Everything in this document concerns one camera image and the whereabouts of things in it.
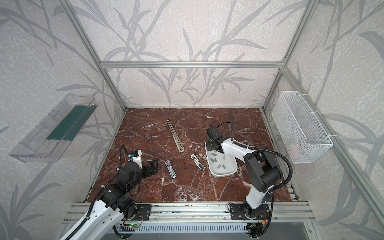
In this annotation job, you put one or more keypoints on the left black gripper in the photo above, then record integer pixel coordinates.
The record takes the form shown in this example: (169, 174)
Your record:
(147, 168)

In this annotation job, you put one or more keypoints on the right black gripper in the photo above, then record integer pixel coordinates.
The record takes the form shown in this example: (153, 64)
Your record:
(214, 142)

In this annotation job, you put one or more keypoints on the blue mini stapler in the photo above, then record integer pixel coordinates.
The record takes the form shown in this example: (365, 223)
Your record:
(170, 169)

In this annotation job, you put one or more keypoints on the white mini stapler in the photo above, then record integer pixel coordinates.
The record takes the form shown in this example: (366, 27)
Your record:
(197, 162)

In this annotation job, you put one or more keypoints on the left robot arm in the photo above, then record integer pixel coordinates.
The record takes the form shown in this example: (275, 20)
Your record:
(113, 203)

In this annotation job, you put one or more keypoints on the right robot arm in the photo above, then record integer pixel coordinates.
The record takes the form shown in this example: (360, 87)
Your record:
(263, 169)

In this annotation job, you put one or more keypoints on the white plastic tray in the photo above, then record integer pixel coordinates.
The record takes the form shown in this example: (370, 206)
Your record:
(230, 163)

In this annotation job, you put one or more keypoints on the green circuit board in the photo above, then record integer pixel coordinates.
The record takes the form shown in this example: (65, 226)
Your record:
(131, 225)

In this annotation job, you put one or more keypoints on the pink object in basket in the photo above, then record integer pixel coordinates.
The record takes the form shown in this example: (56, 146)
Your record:
(294, 151)

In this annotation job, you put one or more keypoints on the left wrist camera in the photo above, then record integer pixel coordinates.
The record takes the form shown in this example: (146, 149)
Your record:
(135, 156)

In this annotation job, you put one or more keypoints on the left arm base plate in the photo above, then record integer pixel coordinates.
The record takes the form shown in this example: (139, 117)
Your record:
(142, 213)

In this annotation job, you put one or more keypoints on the white slotted cable duct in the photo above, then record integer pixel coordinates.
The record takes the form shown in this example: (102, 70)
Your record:
(184, 228)

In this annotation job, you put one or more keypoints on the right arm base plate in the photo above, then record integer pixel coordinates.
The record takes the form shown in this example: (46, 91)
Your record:
(245, 212)

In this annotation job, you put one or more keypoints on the white wire mesh basket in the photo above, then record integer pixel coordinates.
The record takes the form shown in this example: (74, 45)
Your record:
(298, 124)

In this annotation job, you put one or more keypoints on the aluminium front rail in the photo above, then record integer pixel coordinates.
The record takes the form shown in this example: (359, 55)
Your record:
(217, 212)

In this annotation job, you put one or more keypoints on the clear acrylic wall shelf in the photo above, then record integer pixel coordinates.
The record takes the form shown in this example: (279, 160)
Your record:
(48, 141)

